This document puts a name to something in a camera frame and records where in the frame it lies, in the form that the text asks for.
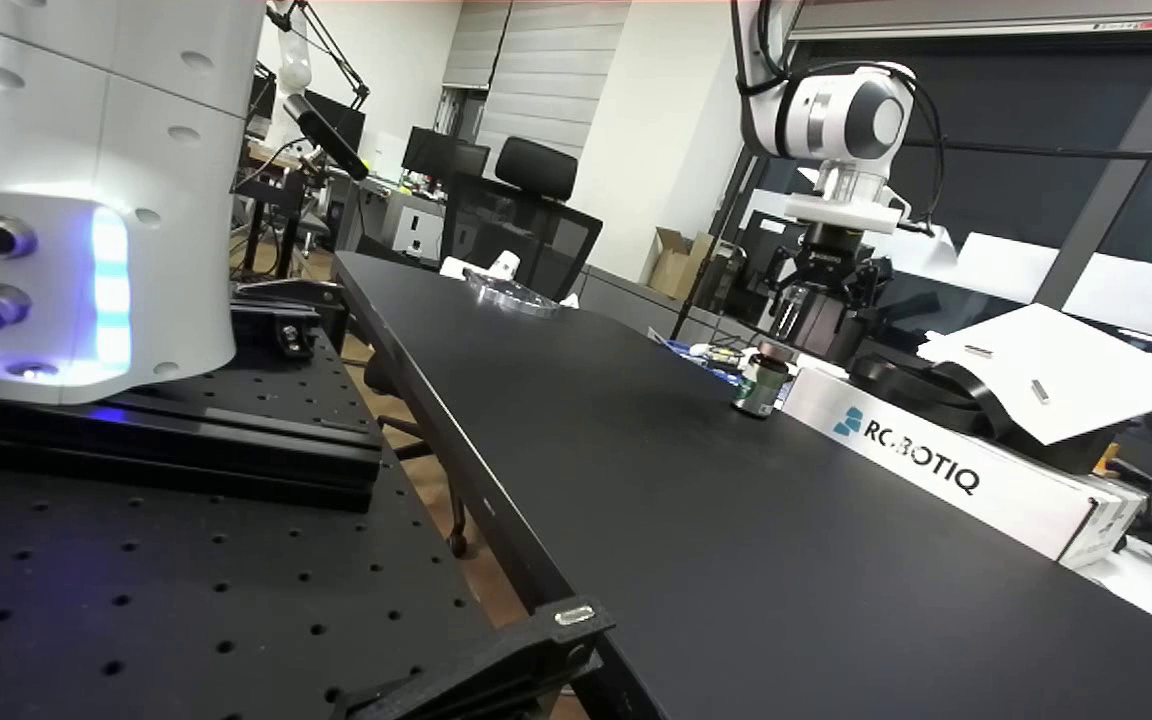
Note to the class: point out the black diagonal frame beam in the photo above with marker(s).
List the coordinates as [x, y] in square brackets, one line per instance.
[1118, 173]

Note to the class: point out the white Robotiq cardboard box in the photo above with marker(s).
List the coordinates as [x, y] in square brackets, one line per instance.
[961, 466]

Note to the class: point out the black office chair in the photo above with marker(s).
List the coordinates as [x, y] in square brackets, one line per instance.
[541, 214]

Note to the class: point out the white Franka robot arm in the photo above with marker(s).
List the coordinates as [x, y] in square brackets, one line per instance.
[111, 162]

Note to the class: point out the small dark bottle white cap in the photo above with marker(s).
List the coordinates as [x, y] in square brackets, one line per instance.
[762, 384]

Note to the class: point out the clear plastic wrapper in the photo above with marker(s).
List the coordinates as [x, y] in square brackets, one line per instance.
[516, 298]

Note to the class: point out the brown cardboard box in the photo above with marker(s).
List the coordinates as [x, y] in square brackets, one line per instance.
[669, 265]

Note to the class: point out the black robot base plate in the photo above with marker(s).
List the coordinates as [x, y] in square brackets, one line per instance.
[201, 444]

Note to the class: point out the black bag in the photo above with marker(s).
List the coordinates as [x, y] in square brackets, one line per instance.
[930, 384]

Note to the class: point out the white paper sheet board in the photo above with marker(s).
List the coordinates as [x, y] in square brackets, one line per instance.
[1070, 364]

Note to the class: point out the black perforated mounting breadboard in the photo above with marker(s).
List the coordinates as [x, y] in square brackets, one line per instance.
[176, 601]

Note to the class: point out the small white object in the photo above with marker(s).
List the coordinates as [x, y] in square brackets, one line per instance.
[487, 265]

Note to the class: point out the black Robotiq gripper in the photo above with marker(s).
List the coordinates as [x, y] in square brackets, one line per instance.
[820, 265]

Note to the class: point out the black computer monitor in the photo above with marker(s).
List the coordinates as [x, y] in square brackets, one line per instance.
[442, 156]

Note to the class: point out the grey window blind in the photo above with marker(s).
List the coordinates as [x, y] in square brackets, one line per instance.
[552, 83]

